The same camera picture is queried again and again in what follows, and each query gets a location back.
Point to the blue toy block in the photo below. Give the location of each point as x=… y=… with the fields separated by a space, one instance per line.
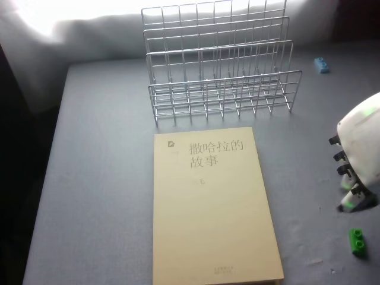
x=321 y=66

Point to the grey table cloth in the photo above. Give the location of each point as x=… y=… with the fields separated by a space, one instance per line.
x=104 y=178

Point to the white backdrop curtain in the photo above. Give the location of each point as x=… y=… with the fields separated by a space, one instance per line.
x=89 y=38

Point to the beige paperback book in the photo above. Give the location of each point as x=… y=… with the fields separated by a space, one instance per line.
x=213 y=207

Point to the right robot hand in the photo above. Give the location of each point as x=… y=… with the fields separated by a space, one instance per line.
x=360 y=142

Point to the green toy block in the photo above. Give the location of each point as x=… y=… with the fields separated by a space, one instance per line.
x=357 y=242

